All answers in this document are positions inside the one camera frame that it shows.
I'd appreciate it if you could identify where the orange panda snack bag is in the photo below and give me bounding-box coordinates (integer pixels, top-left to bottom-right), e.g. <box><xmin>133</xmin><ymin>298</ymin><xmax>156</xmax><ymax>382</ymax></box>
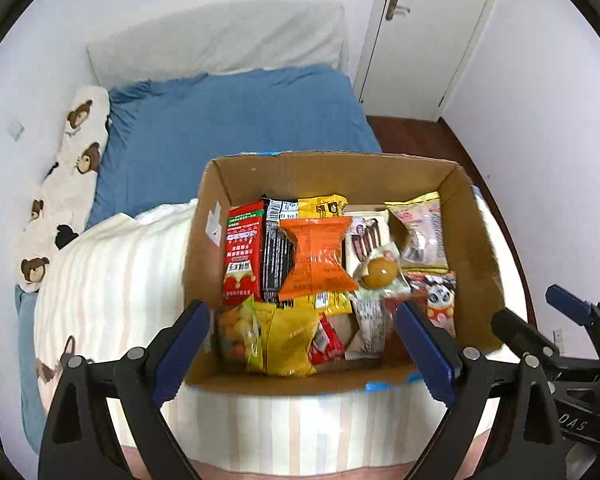
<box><xmin>405</xmin><ymin>271</ymin><xmax>457</xmax><ymax>337</ymax></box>

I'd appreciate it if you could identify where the silver white snack bag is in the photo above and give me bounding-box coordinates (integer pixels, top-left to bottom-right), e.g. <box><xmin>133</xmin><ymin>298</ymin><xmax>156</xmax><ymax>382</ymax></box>
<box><xmin>344</xmin><ymin>297</ymin><xmax>389</xmax><ymax>361</ymax></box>

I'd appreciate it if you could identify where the pale yellow egg cake bag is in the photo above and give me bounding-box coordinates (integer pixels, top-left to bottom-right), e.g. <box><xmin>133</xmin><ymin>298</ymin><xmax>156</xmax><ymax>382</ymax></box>
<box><xmin>385</xmin><ymin>191</ymin><xmax>449</xmax><ymax>271</ymax></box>

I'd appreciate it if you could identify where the orange jelly cup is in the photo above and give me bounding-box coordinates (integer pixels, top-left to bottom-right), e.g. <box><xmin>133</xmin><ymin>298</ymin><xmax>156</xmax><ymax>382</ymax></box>
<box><xmin>354</xmin><ymin>242</ymin><xmax>413</xmax><ymax>299</ymax></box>

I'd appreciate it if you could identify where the red triangular snack packet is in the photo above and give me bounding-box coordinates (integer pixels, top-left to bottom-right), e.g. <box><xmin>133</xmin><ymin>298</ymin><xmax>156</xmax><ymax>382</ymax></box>
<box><xmin>308</xmin><ymin>314</ymin><xmax>344</xmax><ymax>366</ymax></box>

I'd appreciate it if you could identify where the white Franzzi cookie pack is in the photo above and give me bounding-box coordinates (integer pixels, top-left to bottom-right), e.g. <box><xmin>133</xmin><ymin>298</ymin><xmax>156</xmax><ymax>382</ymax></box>
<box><xmin>343</xmin><ymin>209</ymin><xmax>390</xmax><ymax>276</ymax></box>

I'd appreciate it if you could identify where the colourful candy balls bag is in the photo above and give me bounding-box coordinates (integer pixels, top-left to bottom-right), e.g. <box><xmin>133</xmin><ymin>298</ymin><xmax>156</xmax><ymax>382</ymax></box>
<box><xmin>216</xmin><ymin>296</ymin><xmax>264</xmax><ymax>373</ymax></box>

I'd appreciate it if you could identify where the small orange snack packet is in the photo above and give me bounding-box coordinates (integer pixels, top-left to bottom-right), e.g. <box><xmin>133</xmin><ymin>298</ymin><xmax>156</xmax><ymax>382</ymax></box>
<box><xmin>278</xmin><ymin>216</ymin><xmax>358</xmax><ymax>301</ymax></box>

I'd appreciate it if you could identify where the yellow foil snack bag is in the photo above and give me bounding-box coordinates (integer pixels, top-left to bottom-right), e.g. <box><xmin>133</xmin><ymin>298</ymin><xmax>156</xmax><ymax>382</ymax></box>
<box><xmin>254</xmin><ymin>302</ymin><xmax>320</xmax><ymax>377</ymax></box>

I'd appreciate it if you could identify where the black striped snack bar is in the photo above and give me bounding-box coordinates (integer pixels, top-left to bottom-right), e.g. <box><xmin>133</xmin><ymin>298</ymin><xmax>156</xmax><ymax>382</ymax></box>
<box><xmin>261</xmin><ymin>196</ymin><xmax>299</xmax><ymax>308</ymax></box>

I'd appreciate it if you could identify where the red rectangular snack pack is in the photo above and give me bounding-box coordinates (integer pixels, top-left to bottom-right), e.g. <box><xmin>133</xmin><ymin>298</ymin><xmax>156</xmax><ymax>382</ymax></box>
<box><xmin>222</xmin><ymin>200</ymin><xmax>264</xmax><ymax>306</ymax></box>

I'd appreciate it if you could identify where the cardboard milk box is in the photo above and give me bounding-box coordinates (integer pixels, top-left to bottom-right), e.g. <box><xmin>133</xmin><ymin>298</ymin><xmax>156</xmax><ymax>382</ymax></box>
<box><xmin>184</xmin><ymin>152</ymin><xmax>504</xmax><ymax>396</ymax></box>

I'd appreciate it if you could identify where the striped pink blanket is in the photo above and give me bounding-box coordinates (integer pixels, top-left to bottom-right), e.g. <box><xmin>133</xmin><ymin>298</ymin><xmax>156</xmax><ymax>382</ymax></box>
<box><xmin>32</xmin><ymin>194</ymin><xmax>531</xmax><ymax>480</ymax></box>

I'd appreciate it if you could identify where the bear print pillow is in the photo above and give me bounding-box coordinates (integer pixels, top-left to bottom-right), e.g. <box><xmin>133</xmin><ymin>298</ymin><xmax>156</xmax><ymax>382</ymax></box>
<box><xmin>15</xmin><ymin>86</ymin><xmax>110</xmax><ymax>292</ymax></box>

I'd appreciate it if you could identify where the white door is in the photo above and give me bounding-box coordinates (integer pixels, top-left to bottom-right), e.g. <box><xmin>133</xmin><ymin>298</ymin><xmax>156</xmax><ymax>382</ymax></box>
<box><xmin>355</xmin><ymin>0</ymin><xmax>494</xmax><ymax>122</ymax></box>

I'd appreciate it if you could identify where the grey padded headboard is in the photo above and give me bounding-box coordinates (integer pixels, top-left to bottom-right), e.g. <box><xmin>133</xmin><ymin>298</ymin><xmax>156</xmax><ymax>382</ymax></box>
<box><xmin>86</xmin><ymin>0</ymin><xmax>349</xmax><ymax>89</ymax></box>

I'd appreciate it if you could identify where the white wall socket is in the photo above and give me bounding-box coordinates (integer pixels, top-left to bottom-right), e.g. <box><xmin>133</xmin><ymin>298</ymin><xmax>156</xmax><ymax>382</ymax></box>
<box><xmin>7</xmin><ymin>119</ymin><xmax>24</xmax><ymax>142</ymax></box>

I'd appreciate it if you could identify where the dark door handle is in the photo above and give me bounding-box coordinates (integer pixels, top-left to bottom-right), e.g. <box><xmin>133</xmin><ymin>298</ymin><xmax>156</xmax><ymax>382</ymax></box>
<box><xmin>385</xmin><ymin>0</ymin><xmax>412</xmax><ymax>21</ymax></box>

